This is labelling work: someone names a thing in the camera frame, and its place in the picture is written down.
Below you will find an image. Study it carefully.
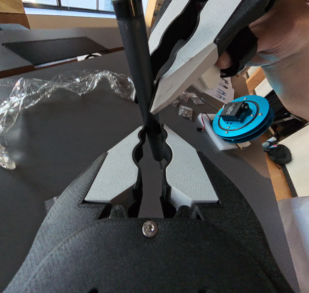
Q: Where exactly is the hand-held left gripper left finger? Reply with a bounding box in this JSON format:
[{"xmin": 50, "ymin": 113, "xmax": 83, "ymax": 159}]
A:
[{"xmin": 84, "ymin": 126, "xmax": 145, "ymax": 218}]

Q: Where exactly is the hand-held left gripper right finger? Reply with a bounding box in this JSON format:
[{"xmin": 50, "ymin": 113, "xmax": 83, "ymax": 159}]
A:
[{"xmin": 160, "ymin": 125, "xmax": 220, "ymax": 218}]

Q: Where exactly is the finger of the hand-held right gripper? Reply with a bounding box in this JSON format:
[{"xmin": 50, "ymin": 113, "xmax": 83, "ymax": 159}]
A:
[
  {"xmin": 150, "ymin": 0, "xmax": 254, "ymax": 115},
  {"xmin": 147, "ymin": 0, "xmax": 199, "ymax": 79}
]

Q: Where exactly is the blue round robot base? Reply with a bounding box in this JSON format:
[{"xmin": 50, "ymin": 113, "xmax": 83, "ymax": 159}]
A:
[{"xmin": 212, "ymin": 95, "xmax": 275, "ymax": 149}]

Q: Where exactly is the person's right forearm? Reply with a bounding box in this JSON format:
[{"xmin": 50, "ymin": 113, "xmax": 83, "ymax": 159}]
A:
[{"xmin": 259, "ymin": 49, "xmax": 309, "ymax": 123}]

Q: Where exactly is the dark grey desk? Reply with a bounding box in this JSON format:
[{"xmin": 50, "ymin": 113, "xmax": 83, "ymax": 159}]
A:
[
  {"xmin": 0, "ymin": 27, "xmax": 125, "ymax": 67},
  {"xmin": 0, "ymin": 47, "xmax": 298, "ymax": 293}
]

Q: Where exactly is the black desk panel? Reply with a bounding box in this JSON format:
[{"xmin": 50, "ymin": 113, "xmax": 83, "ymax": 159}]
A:
[{"xmin": 2, "ymin": 37, "xmax": 109, "ymax": 66}]

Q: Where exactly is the person's right hand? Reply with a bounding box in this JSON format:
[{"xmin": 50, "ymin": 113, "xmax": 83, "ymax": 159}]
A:
[{"xmin": 216, "ymin": 0, "xmax": 309, "ymax": 70}]

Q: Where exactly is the white foam pad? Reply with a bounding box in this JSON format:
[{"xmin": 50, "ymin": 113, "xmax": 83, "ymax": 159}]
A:
[{"xmin": 197, "ymin": 113, "xmax": 251, "ymax": 151}]

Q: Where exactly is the printed instruction sheet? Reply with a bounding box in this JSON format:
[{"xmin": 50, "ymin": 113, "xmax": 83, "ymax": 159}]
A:
[{"xmin": 212, "ymin": 77, "xmax": 235, "ymax": 103}]

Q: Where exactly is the thin metal rod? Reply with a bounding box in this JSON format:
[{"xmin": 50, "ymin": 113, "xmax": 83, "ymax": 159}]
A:
[{"xmin": 201, "ymin": 98, "xmax": 220, "ymax": 110}]

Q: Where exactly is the black backpack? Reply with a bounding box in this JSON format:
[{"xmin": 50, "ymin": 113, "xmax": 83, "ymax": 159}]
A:
[{"xmin": 262, "ymin": 138, "xmax": 292, "ymax": 169}]

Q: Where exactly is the crumpled clear plastic wrap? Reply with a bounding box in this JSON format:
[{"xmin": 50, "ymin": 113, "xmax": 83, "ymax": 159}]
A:
[{"xmin": 0, "ymin": 69, "xmax": 137, "ymax": 170}]

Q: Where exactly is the black chair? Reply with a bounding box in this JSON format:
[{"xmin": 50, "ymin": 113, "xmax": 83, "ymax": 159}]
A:
[{"xmin": 264, "ymin": 89, "xmax": 306, "ymax": 139}]

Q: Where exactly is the person's white clothing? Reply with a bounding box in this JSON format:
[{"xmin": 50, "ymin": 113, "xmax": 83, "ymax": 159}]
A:
[{"xmin": 277, "ymin": 196, "xmax": 309, "ymax": 293}]

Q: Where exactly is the brown cardboard box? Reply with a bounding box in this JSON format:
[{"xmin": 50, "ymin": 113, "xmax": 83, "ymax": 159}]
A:
[{"xmin": 0, "ymin": 0, "xmax": 30, "ymax": 29}]

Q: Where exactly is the servo cable with black plug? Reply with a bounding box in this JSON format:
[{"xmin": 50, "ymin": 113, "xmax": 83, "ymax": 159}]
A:
[{"xmin": 197, "ymin": 113, "xmax": 214, "ymax": 133}]

